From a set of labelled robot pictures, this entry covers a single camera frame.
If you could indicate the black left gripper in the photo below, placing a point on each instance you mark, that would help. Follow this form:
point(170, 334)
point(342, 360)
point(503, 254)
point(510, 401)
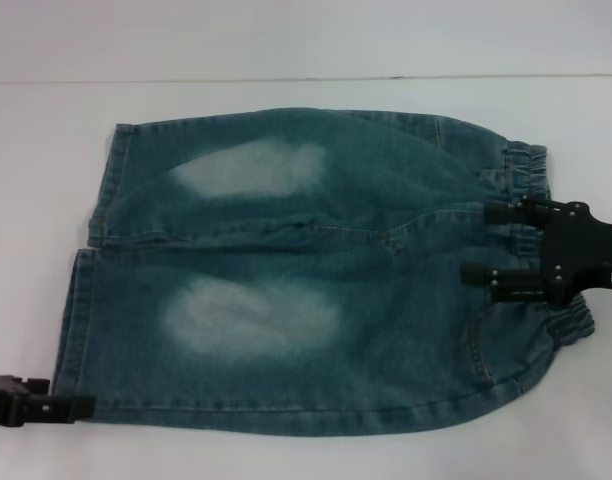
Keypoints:
point(6, 400)

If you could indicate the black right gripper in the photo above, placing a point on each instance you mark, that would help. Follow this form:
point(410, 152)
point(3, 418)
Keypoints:
point(581, 250)

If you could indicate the blue denim shorts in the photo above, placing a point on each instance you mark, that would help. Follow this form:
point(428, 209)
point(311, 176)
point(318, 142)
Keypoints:
point(286, 300)

